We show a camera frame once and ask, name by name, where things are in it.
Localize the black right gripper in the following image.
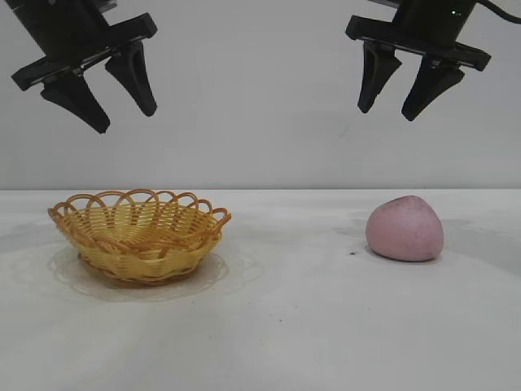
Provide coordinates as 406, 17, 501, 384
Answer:
344, 0, 493, 122

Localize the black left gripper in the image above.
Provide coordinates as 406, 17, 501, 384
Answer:
7, 0, 158, 134

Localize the pink round bun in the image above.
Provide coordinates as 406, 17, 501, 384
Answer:
365, 195, 444, 262

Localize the yellow woven wicker basket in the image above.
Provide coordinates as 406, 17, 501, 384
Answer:
47, 187, 232, 288

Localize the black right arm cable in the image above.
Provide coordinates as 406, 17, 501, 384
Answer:
475, 0, 521, 24

